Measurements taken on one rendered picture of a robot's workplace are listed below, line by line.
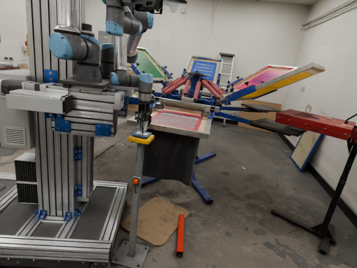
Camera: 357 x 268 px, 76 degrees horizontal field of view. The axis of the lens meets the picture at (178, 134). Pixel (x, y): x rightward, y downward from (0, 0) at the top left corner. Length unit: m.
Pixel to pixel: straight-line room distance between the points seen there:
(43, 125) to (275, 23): 5.64
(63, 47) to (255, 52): 5.43
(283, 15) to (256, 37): 0.73
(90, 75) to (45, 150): 0.67
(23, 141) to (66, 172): 0.33
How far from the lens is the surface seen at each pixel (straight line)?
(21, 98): 1.37
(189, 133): 1.56
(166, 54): 6.40
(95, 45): 1.37
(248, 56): 6.25
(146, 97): 1.34
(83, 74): 1.35
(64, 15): 1.28
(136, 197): 1.64
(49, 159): 1.79
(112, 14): 1.11
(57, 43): 1.26
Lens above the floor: 1.43
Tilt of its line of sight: 18 degrees down
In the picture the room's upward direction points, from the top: 8 degrees clockwise
